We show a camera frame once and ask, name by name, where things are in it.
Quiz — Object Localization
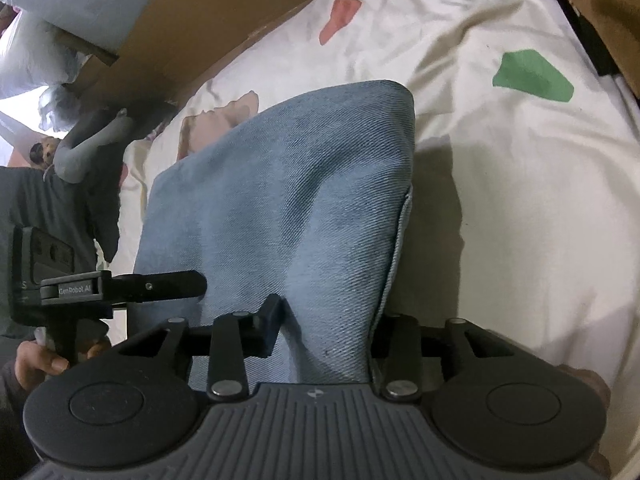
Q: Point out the light blue denim pants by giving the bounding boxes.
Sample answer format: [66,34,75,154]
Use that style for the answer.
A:
[127,80,416,384]

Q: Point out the person left hand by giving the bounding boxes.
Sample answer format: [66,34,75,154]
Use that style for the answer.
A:
[13,318,113,392]

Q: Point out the dark grey blanket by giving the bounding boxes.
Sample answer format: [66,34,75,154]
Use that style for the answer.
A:
[0,104,177,480]

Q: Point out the small doll head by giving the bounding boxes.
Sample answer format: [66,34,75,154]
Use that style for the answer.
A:
[29,136,61,170]

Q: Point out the cream bear print duvet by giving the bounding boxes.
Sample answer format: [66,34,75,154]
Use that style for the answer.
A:
[94,0,640,480]

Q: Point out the white plastic bag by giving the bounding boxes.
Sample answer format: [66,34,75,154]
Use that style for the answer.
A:
[1,11,88,132]

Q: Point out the brown cardboard sheet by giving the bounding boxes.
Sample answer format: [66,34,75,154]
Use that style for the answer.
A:
[68,0,309,106]

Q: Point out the black garment under brown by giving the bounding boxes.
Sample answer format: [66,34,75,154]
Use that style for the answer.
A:
[556,0,622,76]

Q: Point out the brown folded garment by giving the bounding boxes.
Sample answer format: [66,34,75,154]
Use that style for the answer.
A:
[534,0,640,99]

